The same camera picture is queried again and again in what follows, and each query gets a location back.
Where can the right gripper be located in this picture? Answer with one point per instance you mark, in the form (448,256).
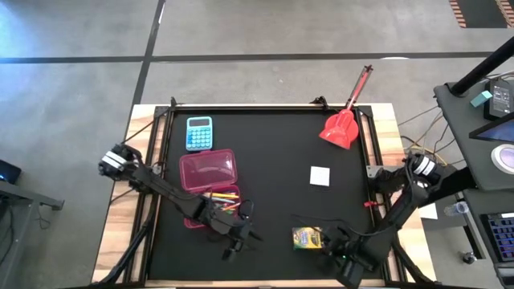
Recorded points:
(353,261)

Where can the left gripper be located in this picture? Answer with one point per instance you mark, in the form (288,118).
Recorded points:
(229,225)

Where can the yellow green crayon box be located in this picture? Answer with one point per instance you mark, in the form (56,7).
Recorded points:
(307,238)

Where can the white pen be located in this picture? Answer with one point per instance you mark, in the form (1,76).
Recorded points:
(223,200)

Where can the yellow pencil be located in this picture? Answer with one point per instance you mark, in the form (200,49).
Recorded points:
(225,196)

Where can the white sticky note pad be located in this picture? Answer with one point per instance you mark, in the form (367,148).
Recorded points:
(320,176)

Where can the pink plastic pencil case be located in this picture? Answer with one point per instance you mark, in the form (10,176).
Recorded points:
(206,170)

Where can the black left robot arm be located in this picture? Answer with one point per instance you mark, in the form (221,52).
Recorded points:
(168,192)

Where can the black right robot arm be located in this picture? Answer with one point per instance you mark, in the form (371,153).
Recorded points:
(393,225)

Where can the small red clip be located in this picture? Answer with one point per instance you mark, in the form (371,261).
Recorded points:
(371,204)

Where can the black table mat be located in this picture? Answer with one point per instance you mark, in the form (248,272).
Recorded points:
(281,192)

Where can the black table support strut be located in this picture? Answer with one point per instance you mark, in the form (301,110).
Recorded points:
(131,245)
(405,261)

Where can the white paper sheet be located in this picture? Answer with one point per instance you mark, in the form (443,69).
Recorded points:
(429,211)

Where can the light blue calculator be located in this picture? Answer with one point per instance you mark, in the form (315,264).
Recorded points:
(199,134)

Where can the clear water bottle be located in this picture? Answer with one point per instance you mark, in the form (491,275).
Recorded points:
(455,208)

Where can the black desk crossbar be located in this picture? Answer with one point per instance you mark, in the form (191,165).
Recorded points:
(454,184)

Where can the black caster wheel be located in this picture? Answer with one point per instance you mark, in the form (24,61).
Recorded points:
(469,257)

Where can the dark keyboard shelf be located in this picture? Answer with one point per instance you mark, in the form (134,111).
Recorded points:
(478,241)

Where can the dark grey side desk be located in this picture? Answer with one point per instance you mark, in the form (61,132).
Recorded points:
(462,140)

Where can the backlit computer keyboard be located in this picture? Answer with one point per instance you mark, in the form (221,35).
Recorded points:
(502,237)

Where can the white round puck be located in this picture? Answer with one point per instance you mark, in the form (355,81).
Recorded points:
(505,158)

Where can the dark tablet screen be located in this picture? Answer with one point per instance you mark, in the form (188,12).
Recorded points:
(496,132)

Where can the small teal block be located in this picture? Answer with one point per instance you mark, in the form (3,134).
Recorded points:
(481,98)

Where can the black power adapter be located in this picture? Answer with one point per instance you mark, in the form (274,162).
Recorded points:
(498,98)

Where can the black round pole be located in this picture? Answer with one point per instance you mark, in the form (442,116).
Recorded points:
(482,68)

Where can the dark screen device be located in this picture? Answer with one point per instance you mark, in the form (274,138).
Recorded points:
(8,172)

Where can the dark rug with striped edges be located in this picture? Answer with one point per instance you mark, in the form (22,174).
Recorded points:
(482,12)

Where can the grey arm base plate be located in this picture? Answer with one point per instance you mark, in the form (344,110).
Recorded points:
(371,171)

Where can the black aluminium table frame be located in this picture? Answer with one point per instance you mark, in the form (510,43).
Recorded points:
(241,107)

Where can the black frame mount bracket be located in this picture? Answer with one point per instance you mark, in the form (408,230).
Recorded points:
(321,101)
(173,102)

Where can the grey metal desk frame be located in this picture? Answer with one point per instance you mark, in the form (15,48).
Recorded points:
(24,196)

